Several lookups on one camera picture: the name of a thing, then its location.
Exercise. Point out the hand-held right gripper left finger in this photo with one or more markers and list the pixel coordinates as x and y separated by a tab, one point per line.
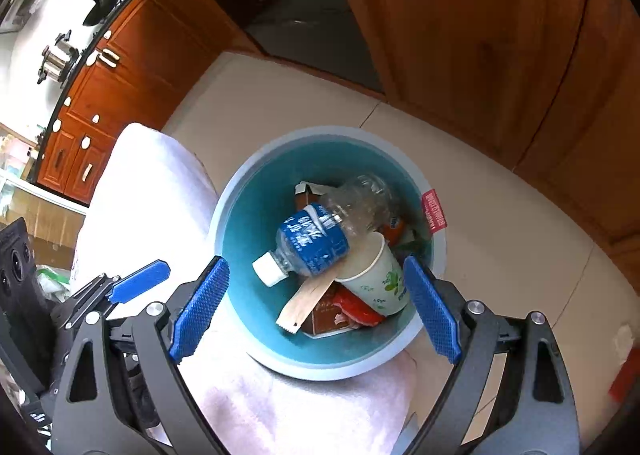
200	310

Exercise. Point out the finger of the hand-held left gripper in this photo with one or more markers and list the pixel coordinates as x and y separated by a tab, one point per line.
141	280

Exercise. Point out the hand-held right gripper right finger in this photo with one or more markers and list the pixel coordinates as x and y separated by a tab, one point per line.
432	310

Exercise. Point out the teal waste bin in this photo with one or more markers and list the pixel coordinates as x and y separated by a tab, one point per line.
240	245

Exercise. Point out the red snack packet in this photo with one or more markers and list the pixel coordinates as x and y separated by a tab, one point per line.
350	306

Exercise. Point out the green printed paper cup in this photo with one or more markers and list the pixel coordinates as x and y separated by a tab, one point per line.
375	280

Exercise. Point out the orange wrapper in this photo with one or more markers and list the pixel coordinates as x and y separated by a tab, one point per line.
395	230

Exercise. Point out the flat wooden stick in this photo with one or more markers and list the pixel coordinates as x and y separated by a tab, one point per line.
305	306

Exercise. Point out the brown paper box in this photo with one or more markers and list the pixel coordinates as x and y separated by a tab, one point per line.
325	324

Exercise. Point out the blue label plastic bottle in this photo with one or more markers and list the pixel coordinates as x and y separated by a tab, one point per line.
310	245

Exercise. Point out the brown white carton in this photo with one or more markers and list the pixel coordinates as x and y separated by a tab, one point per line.
310	195

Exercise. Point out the steel cooking pot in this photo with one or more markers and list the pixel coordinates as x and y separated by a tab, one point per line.
57	62

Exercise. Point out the black wok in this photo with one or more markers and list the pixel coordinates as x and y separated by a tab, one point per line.
100	7

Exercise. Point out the large wooden cabinet panel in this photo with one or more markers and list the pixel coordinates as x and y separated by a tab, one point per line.
475	35

